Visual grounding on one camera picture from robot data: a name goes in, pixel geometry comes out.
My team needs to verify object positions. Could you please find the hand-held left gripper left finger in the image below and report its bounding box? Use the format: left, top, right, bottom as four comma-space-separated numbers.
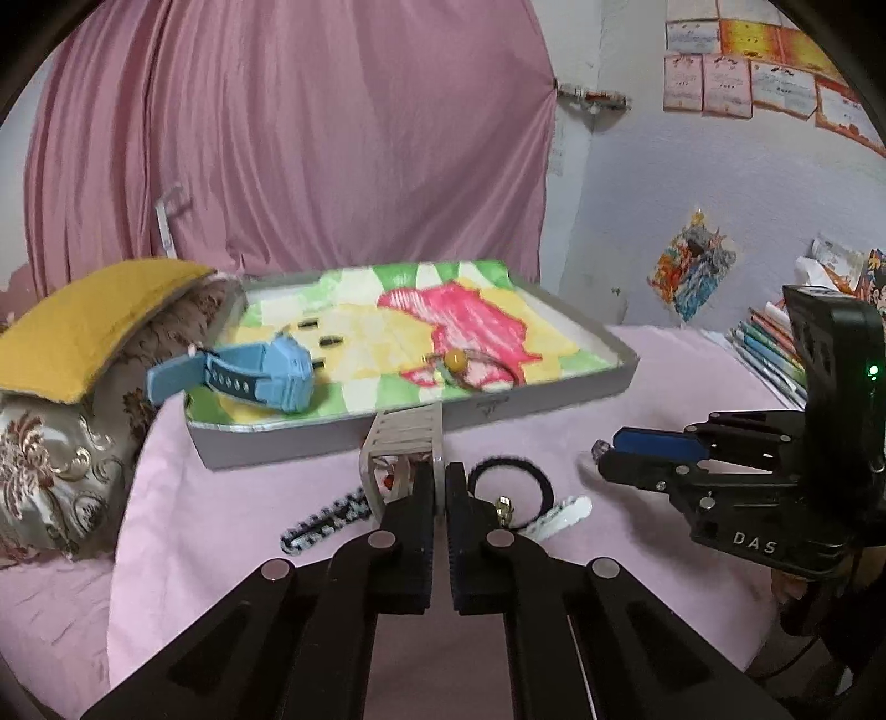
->
79, 460, 437, 720

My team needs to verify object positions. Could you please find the wall curtain bracket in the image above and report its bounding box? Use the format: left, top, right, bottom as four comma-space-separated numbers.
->
557, 81, 634, 115

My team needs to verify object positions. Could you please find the amber bead cord bracelet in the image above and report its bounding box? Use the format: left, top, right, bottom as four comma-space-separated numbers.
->
422, 348, 527, 395

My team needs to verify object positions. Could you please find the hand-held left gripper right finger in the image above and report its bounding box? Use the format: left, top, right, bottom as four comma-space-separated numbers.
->
446, 460, 796, 720

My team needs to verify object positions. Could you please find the painted bear paper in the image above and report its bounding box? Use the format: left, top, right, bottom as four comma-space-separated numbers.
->
187, 259, 617, 430

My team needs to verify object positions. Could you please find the pink bed sheet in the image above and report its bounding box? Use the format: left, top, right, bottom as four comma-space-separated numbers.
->
0, 322, 797, 720

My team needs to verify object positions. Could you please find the blue wristwatch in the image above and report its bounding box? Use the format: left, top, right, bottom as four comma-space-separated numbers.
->
147, 331, 316, 416

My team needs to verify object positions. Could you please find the colourful wall drawing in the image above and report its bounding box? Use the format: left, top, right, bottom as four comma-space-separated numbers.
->
647, 208, 738, 323

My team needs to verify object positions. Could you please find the black hair tie with charm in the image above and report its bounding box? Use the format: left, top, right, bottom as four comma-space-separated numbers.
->
467, 455, 553, 534

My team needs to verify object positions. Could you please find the white crumpled paper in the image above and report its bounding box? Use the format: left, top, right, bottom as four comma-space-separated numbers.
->
795, 235, 866, 288

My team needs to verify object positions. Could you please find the stack of colourful books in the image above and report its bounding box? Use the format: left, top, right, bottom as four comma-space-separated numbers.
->
727, 291, 811, 409

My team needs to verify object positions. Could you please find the yellow pillow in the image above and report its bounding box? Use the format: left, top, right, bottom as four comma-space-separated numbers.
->
0, 258, 215, 406

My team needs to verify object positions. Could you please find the brown floral pillow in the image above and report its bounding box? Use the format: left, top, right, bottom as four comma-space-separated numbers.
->
0, 273, 243, 562

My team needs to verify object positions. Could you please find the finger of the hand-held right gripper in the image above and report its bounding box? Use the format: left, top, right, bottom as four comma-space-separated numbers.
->
591, 412, 807, 466
599, 457, 763, 527

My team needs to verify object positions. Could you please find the pink curtain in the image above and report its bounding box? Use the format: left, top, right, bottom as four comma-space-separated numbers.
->
24, 0, 558, 299

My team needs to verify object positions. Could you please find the row of wall certificates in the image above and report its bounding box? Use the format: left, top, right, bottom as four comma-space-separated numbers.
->
663, 0, 886, 157

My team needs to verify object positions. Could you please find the comic print book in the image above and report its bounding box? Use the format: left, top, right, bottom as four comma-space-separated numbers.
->
858, 248, 886, 306

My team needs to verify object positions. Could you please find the black cable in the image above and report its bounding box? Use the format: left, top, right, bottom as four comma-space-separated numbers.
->
744, 547, 866, 683

